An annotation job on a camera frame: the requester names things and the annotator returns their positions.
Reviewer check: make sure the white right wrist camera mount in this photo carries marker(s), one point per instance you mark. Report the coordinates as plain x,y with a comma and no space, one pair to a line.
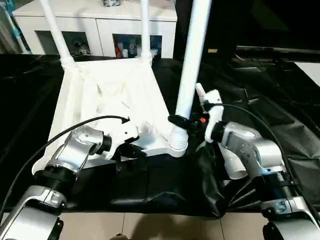
215,100

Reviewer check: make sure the white plastic table leg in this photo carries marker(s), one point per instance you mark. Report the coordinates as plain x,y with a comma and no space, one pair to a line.
236,165
57,32
195,62
145,30

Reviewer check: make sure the black work mat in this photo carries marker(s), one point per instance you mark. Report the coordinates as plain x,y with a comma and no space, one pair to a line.
150,180

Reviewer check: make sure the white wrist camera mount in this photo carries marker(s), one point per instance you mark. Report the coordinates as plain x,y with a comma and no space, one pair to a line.
125,132
215,100

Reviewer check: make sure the small yellow label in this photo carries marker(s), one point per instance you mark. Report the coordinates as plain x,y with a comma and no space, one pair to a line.
212,50

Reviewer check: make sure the teal and white pole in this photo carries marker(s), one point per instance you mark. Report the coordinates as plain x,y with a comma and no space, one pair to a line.
15,30

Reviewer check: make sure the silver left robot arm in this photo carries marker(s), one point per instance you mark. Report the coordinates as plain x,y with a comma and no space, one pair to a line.
70,155

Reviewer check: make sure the white glass door cabinet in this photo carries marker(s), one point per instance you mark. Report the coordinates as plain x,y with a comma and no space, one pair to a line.
100,15

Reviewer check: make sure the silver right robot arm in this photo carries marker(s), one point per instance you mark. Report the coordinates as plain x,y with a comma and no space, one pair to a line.
262,152

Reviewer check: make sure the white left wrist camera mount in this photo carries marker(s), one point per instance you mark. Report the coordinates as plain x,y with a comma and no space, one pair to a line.
125,132

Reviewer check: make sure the long black rod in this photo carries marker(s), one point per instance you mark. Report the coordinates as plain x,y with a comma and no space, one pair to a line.
275,50

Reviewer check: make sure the small grey patterned ornament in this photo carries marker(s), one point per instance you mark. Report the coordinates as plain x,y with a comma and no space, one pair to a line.
111,3

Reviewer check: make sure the flat white board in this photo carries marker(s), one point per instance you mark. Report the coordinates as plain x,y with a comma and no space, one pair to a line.
311,72

